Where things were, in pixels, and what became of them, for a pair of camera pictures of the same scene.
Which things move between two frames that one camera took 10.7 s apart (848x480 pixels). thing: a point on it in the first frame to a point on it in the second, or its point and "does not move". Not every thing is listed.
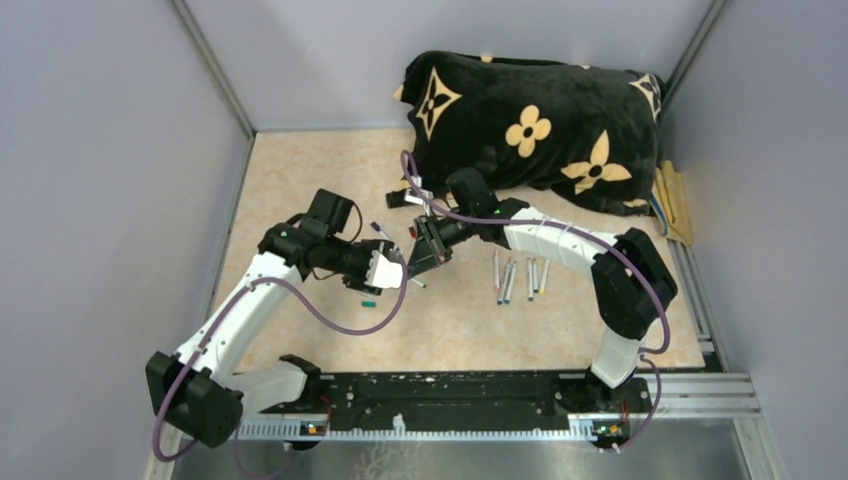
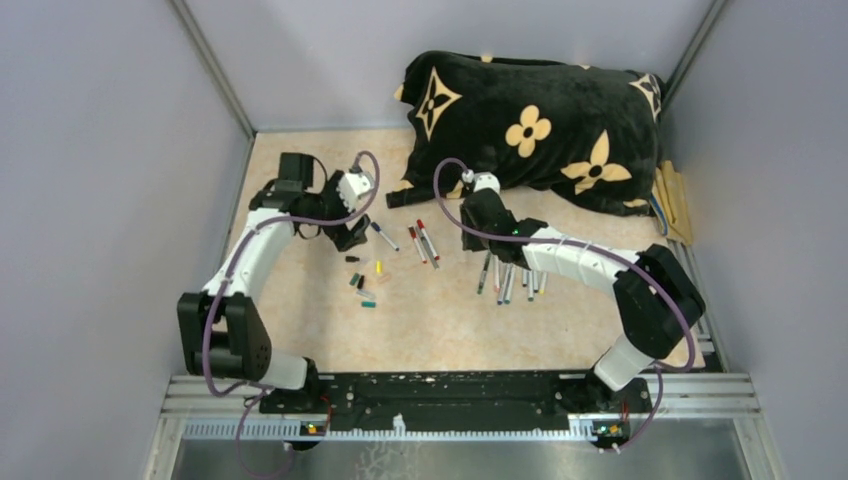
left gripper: (361, 263) to (348, 229)
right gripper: (430, 250) to (469, 244)
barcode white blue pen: (504, 282) does not move
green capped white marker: (510, 286) does not move
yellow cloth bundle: (670, 204) does not move
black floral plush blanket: (591, 133) does not move
